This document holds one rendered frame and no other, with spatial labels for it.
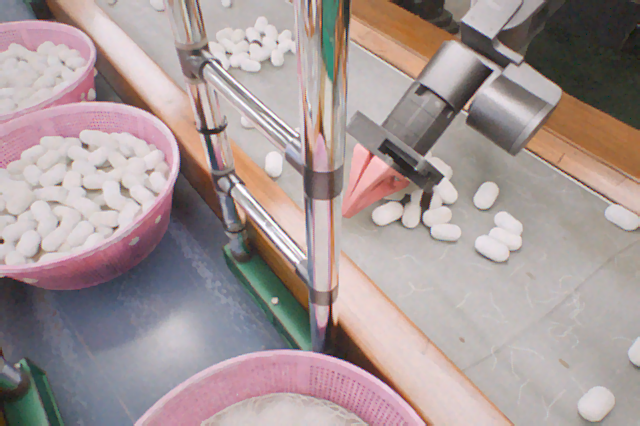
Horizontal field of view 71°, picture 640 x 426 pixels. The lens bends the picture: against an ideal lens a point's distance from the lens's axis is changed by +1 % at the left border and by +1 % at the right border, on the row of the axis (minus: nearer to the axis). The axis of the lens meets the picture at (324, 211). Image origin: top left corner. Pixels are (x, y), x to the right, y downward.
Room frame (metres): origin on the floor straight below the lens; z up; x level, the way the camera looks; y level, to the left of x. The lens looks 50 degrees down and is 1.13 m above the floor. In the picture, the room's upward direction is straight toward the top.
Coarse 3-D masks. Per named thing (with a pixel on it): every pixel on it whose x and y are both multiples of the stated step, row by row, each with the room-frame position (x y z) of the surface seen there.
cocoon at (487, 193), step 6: (486, 186) 0.36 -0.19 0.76; (492, 186) 0.35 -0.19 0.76; (480, 192) 0.35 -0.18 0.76; (486, 192) 0.35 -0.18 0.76; (492, 192) 0.35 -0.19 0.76; (474, 198) 0.34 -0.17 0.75; (480, 198) 0.34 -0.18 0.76; (486, 198) 0.34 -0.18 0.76; (492, 198) 0.34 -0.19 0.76; (480, 204) 0.33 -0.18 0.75; (486, 204) 0.33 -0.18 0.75
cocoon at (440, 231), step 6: (432, 228) 0.30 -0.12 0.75; (438, 228) 0.30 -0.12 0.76; (444, 228) 0.30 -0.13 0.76; (450, 228) 0.30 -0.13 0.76; (456, 228) 0.30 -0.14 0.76; (432, 234) 0.30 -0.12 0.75; (438, 234) 0.29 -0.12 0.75; (444, 234) 0.29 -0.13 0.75; (450, 234) 0.29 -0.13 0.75; (456, 234) 0.29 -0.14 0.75; (450, 240) 0.29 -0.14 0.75
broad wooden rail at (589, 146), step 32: (288, 0) 0.87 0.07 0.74; (352, 0) 0.81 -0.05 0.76; (384, 0) 0.81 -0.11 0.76; (352, 32) 0.73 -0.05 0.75; (384, 32) 0.70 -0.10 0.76; (416, 32) 0.70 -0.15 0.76; (416, 64) 0.62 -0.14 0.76; (544, 128) 0.46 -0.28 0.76; (576, 128) 0.45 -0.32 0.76; (608, 128) 0.45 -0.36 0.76; (544, 160) 0.42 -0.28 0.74; (576, 160) 0.40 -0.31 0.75; (608, 160) 0.39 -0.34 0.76; (608, 192) 0.36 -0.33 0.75
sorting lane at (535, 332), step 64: (128, 0) 0.87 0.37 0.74; (256, 0) 0.87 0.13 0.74; (384, 64) 0.65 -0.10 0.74; (448, 128) 0.49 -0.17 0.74; (512, 192) 0.37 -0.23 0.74; (576, 192) 0.37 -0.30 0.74; (384, 256) 0.27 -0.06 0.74; (448, 256) 0.27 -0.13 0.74; (512, 256) 0.27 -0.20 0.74; (576, 256) 0.27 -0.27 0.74; (448, 320) 0.20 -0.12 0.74; (512, 320) 0.20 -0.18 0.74; (576, 320) 0.20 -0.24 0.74; (512, 384) 0.14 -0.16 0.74; (576, 384) 0.14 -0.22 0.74
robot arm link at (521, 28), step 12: (528, 0) 0.41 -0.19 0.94; (540, 0) 0.41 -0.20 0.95; (552, 0) 0.43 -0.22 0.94; (564, 0) 0.45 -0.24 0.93; (528, 12) 0.40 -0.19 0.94; (540, 12) 0.45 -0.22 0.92; (552, 12) 0.45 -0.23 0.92; (516, 24) 0.40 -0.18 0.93; (528, 24) 0.42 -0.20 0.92; (540, 24) 0.44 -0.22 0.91; (504, 36) 0.40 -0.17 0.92; (516, 36) 0.41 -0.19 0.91; (528, 36) 0.43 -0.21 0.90; (516, 48) 0.43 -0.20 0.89
